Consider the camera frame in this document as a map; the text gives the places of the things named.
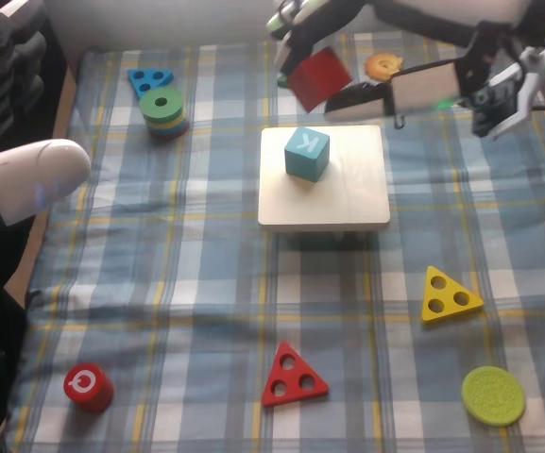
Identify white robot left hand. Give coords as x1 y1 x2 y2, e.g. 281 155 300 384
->
0 0 94 251

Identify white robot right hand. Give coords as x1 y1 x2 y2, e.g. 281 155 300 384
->
265 0 523 129

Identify red letter cube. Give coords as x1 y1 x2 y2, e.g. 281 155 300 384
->
285 45 355 114

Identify teal letter cube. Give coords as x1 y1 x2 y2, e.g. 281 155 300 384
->
283 126 332 183

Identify blue triangle block with holes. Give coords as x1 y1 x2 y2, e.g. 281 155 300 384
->
126 68 176 101

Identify yellow triangle block with holes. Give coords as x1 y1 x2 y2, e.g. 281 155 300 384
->
419 264 485 327

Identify red cylinder block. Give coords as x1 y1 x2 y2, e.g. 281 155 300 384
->
61 361 114 414

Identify red triangle block with holes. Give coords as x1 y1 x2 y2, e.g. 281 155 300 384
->
260 341 331 409

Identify yellow flower toy cookie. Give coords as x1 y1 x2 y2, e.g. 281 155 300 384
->
363 52 404 83

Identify small white table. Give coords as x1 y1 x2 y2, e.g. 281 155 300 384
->
257 124 392 239

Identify blue plaid cloth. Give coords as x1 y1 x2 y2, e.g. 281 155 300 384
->
5 21 545 453

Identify green round toy cookie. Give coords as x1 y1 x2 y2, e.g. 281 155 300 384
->
460 364 527 428

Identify green toy ring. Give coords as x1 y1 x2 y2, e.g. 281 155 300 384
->
138 87 185 126

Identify blue toy ring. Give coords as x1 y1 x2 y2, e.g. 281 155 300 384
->
147 117 190 136

